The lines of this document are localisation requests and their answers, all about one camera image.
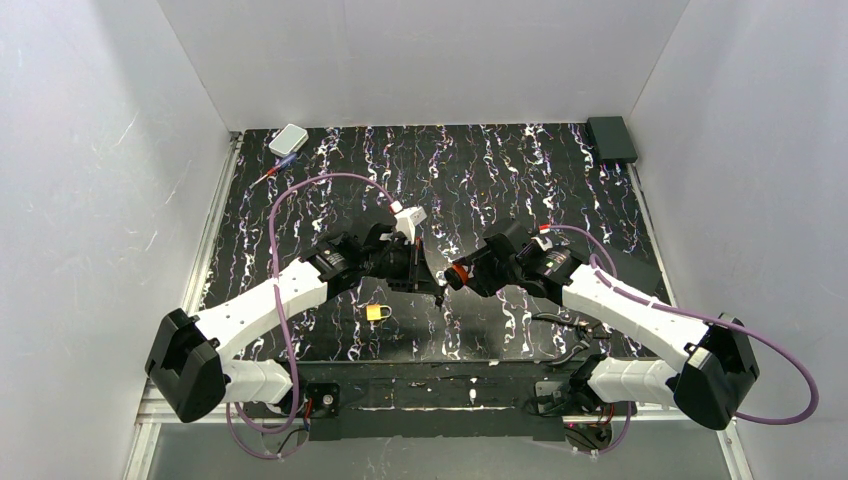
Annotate orange black Opel padlock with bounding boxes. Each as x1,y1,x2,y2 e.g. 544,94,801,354
443,262,470,291

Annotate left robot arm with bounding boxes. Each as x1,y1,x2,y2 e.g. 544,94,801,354
144,224,445,423

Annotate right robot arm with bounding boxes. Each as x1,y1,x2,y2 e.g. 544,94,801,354
445,219,759,430

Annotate small brass padlock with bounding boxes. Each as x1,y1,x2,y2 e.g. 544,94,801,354
365,304,392,322

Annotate black flat box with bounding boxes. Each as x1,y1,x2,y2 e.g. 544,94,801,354
591,247,662,296

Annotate red blue small screwdriver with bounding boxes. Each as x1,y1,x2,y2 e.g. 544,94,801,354
249,152,299,189

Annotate white rectangular box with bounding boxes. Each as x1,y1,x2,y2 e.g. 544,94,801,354
268,124,309,157

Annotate black corner box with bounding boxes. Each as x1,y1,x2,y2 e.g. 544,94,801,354
586,116,638,165

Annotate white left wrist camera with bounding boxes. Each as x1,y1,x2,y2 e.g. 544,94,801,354
389,201,427,243

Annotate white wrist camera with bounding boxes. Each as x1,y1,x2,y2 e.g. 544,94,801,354
532,224,565,252
389,201,427,243

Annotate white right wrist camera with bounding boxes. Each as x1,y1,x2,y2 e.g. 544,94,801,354
532,224,565,252

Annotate black handle pliers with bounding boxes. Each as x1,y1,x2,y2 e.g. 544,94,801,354
531,313,612,368

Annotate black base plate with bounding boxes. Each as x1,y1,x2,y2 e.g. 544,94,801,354
241,360,637,442

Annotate aluminium frame rail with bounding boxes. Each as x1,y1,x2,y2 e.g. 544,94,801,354
122,132,757,480

